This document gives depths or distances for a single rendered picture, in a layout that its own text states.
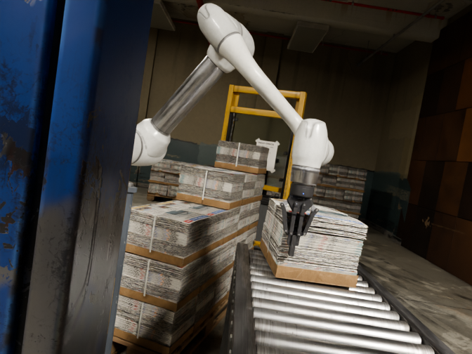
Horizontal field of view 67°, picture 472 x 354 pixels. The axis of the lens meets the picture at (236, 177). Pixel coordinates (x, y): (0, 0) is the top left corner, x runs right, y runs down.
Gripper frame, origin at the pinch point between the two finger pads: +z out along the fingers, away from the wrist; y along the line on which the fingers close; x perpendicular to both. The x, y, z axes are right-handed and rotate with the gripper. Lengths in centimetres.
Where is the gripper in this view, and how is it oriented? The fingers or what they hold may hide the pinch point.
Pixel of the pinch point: (292, 244)
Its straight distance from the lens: 120.5
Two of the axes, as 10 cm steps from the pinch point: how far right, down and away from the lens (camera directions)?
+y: -9.9, -1.6, 0.1
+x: -0.2, 0.6, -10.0
